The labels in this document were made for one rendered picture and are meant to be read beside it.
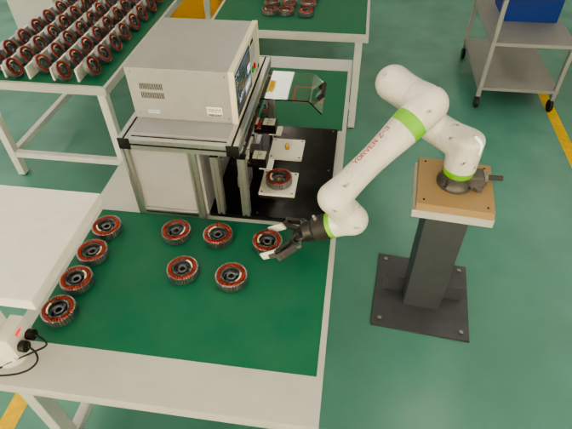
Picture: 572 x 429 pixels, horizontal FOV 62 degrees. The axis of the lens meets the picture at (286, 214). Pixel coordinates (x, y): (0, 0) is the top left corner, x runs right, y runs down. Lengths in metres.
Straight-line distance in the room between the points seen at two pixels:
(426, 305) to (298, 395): 1.26
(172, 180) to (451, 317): 1.55
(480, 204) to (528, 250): 1.09
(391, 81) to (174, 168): 0.83
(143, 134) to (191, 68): 0.29
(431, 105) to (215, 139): 0.73
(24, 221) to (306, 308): 0.88
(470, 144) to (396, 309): 1.02
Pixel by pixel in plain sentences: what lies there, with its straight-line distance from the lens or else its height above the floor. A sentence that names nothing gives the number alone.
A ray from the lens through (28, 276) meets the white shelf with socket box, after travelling 1.29.
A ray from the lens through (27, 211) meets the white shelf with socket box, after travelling 1.46.
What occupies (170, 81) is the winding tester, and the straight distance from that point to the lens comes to 1.76.
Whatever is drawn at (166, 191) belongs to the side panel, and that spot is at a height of 0.86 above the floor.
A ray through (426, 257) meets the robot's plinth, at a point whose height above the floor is 0.40.
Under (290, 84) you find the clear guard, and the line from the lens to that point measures 2.11.
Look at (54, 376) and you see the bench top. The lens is 1.66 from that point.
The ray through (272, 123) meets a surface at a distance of 2.12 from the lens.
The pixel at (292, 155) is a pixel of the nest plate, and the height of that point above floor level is 0.78.
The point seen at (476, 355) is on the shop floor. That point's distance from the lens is 2.54.
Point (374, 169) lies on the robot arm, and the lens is 1.52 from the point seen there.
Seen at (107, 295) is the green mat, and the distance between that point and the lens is 1.77.
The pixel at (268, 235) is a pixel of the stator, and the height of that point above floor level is 0.77.
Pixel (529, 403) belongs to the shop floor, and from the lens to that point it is 2.51.
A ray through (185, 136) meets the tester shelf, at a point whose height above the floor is 1.12.
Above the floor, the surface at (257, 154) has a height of 0.92.
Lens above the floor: 2.08
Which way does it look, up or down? 44 degrees down
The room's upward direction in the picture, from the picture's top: 1 degrees counter-clockwise
